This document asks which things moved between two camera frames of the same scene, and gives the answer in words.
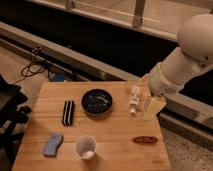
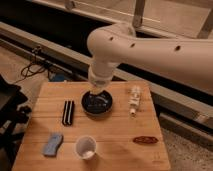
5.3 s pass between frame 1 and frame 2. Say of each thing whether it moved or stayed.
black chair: stayed
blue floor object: stayed
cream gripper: moved
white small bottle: stayed
